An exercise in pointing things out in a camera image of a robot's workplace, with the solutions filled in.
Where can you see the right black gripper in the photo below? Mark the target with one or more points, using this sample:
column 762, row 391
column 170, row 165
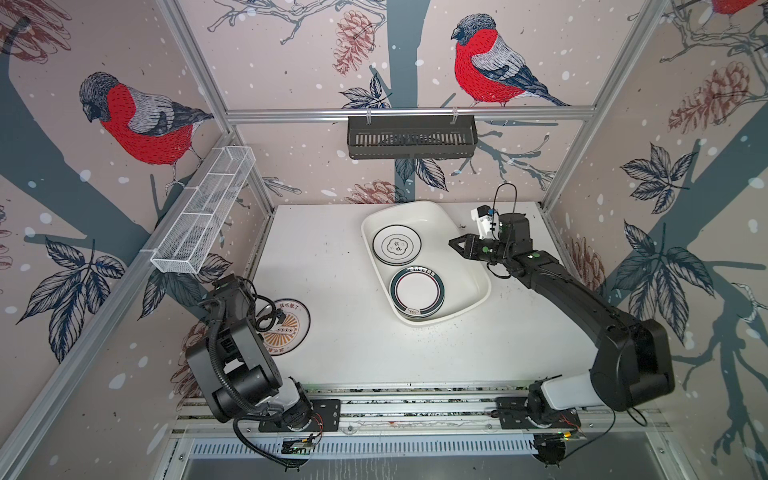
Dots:
column 471, row 249

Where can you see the orange sunburst plate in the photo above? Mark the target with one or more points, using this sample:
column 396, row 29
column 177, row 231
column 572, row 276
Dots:
column 290, row 330

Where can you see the green red ring plate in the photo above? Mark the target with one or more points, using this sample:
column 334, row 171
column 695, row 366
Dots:
column 417, row 292

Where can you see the white plate black emblem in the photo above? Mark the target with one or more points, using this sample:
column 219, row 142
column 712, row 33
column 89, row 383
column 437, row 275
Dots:
column 396, row 245

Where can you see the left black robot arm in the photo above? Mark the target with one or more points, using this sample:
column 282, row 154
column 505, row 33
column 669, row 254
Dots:
column 232, row 366

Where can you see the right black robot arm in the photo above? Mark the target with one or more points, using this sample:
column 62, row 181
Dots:
column 633, row 362

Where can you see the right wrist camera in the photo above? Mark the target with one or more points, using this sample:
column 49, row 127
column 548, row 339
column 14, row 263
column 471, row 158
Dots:
column 484, row 217

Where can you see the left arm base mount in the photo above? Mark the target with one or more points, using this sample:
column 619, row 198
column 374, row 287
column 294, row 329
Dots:
column 320, row 415

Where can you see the white wire mesh basket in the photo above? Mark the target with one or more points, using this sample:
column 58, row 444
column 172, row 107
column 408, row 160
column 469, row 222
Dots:
column 194, row 232

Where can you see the black wall basket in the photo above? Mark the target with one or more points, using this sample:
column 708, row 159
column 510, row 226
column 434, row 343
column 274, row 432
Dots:
column 412, row 137

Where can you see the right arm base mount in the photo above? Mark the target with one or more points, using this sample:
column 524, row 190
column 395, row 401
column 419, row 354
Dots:
column 525, row 413

